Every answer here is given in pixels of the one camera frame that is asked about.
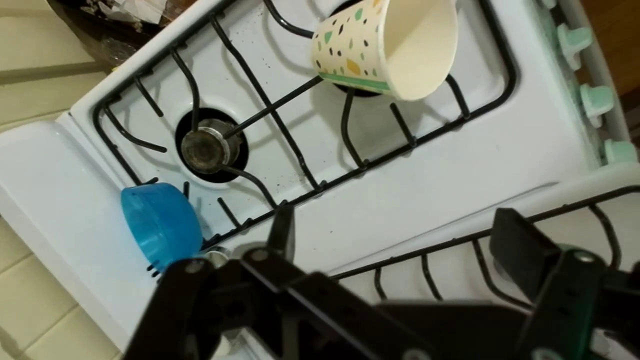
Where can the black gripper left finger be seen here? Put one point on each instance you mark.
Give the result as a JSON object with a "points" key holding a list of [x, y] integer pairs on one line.
{"points": [[220, 300]]}

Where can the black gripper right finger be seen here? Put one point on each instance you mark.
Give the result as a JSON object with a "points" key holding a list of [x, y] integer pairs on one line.
{"points": [[573, 292]]}

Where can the black bag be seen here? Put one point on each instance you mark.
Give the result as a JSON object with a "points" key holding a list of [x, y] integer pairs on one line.
{"points": [[101, 27]]}

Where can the speckled paper coffee cup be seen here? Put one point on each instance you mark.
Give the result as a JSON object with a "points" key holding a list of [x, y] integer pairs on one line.
{"points": [[361, 47]]}

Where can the round metal stove burner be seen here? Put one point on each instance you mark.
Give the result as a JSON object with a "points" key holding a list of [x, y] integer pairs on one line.
{"points": [[210, 145]]}

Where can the pale green stove knob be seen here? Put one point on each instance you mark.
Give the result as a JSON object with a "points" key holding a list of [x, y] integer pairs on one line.
{"points": [[595, 101], [573, 41], [620, 153]]}

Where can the white gas stove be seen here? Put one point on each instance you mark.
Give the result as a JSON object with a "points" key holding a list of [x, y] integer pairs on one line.
{"points": [[433, 173]]}

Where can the black burner grate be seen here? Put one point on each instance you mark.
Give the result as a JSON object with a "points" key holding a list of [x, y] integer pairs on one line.
{"points": [[264, 107], [426, 249]]}

